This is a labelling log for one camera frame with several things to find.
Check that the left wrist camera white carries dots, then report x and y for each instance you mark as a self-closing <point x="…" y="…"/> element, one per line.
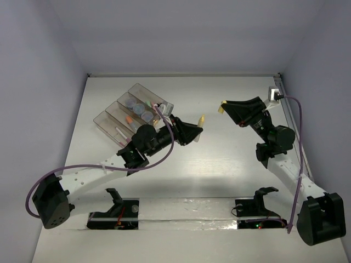
<point x="165" y="108"/>

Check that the silver taped front board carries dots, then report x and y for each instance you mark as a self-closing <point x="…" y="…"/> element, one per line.
<point x="193" y="214"/>

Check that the yellow highlighter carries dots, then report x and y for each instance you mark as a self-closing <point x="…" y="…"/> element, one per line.
<point x="200" y="125"/>

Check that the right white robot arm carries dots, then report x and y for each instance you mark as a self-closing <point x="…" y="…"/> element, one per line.
<point x="317" y="215"/>

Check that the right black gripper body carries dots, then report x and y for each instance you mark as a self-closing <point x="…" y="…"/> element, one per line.
<point x="266" y="139"/>

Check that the aluminium rail right edge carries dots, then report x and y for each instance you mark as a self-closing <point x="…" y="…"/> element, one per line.
<point x="293" y="122"/>

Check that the white pink-capped pen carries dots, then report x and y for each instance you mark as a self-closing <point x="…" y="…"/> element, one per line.
<point x="121" y="133"/>

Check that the clear brown compartment organizer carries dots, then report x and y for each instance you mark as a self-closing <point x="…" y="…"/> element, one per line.
<point x="115" y="114"/>

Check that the yellow eraser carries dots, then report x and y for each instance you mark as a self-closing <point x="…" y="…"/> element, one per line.
<point x="221" y="110"/>

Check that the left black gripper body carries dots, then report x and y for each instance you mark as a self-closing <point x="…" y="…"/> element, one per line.
<point x="177" y="131"/>

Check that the clear tape roll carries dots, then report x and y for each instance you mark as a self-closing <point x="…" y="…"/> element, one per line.
<point x="130" y="102"/>

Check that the small orange eraser cap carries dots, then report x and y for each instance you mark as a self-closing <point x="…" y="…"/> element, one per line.
<point x="129" y="119"/>

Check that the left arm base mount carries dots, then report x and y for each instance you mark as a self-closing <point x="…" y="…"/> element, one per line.
<point x="122" y="215"/>

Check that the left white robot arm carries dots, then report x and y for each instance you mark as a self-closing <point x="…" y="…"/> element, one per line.
<point x="53" y="199"/>

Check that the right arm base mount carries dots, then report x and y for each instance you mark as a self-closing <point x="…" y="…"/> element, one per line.
<point x="252" y="213"/>

